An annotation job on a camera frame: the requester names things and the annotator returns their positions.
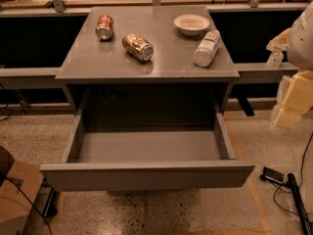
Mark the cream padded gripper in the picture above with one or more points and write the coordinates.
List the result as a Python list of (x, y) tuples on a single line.
[(302, 44)]

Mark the grey top drawer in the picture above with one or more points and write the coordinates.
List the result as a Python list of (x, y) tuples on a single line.
[(155, 137)]

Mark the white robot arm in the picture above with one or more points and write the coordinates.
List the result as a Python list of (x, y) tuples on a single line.
[(297, 41)]

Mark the grey drawer cabinet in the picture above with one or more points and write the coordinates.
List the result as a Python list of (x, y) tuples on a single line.
[(92, 60)]

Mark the clear sanitizer pump bottle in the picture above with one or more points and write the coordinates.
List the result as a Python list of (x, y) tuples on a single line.
[(275, 59)]

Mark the black device on floor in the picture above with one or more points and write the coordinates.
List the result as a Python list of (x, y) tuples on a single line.
[(272, 175)]

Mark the black floor pole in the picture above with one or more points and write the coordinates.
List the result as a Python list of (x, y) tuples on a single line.
[(301, 211)]

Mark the white plastic bottle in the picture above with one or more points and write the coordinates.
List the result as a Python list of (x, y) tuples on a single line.
[(207, 49)]

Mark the white paper bowl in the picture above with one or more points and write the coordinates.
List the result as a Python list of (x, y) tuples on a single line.
[(192, 25)]

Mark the gold soda can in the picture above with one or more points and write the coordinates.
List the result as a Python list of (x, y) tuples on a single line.
[(138, 47)]

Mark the red soda can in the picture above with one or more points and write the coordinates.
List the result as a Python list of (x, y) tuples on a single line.
[(104, 27)]

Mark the grey long bench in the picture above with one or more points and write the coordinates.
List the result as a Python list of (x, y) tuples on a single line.
[(47, 77)]

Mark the brown cardboard box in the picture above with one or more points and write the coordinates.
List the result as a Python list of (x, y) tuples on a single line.
[(20, 184)]

